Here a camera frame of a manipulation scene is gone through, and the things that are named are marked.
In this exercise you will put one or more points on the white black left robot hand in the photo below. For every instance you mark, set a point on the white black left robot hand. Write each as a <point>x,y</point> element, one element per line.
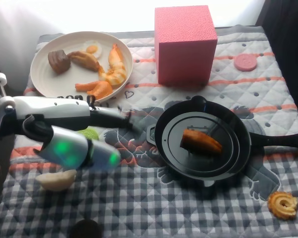
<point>52,109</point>

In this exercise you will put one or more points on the black frying pan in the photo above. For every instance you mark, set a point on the black frying pan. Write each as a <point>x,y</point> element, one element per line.
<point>201,171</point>

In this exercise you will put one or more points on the red cube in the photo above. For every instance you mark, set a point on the red cube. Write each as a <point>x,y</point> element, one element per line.
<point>186,59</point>

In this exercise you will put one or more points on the white round plate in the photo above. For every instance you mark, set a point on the white round plate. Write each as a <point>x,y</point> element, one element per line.
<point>52,81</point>

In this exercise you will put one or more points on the green round toy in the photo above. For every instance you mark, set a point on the green round toy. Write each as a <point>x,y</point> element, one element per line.
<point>93,134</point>

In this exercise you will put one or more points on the brown chocolate toy piece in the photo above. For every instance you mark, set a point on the brown chocolate toy piece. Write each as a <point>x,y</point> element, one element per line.
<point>58,60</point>

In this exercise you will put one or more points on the orange toy chicken drumstick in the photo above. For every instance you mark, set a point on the orange toy chicken drumstick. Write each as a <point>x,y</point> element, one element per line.
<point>100,88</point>

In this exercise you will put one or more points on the brown toy pastry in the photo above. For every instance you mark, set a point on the brown toy pastry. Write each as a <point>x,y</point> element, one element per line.
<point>85,60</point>

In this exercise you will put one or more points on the white toy dumpling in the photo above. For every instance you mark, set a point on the white toy dumpling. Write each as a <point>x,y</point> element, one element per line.
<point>55,181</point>

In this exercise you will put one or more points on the orange toy shrimp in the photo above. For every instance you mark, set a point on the orange toy shrimp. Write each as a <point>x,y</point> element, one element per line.
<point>115,72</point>

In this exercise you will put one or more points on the toy fried egg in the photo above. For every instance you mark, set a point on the toy fried egg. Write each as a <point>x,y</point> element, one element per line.
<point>95,49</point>

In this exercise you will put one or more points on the dark brown round toy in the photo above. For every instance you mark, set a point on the dark brown round toy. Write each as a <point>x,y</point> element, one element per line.
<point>85,229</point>

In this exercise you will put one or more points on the grey printed quilt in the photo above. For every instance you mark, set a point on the grey printed quilt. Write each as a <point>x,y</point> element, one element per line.
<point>139,203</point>

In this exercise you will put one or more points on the orange toy fish slice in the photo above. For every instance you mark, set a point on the orange toy fish slice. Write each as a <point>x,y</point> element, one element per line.
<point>201,141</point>

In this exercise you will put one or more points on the pink round disc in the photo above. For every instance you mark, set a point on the pink round disc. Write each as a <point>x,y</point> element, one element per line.
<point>244,62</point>

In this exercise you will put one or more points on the black backdrop cloth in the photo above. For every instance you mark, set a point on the black backdrop cloth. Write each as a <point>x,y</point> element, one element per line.
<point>283,49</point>

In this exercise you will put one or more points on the yellow swirl toy cookie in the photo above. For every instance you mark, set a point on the yellow swirl toy cookie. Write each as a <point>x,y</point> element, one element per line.
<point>278,203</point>

